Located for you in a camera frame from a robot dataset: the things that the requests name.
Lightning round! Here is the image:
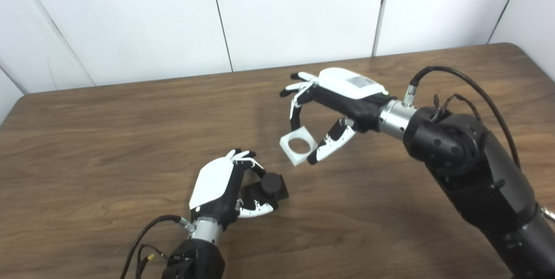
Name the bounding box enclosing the thin left wire yellow plug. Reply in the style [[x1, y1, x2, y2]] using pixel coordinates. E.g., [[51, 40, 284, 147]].
[[136, 244, 170, 279]]

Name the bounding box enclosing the thick black right wrist cable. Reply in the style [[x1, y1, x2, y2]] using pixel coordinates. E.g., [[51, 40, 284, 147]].
[[403, 66, 555, 223]]

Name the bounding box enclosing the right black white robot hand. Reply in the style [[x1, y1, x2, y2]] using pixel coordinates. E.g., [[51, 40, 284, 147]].
[[280, 68, 397, 165]]

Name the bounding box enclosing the thin black right arm wire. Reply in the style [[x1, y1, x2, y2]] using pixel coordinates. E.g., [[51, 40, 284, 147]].
[[429, 94, 483, 124]]

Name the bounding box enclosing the white square piece with hole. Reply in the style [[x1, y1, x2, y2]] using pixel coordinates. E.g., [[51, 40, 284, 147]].
[[280, 126, 318, 166]]

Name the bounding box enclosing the black peg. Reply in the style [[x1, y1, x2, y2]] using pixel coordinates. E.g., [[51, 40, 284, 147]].
[[243, 172, 289, 208]]

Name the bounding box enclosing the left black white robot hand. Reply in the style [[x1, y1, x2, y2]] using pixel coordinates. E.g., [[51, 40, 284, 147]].
[[189, 149, 279, 228]]

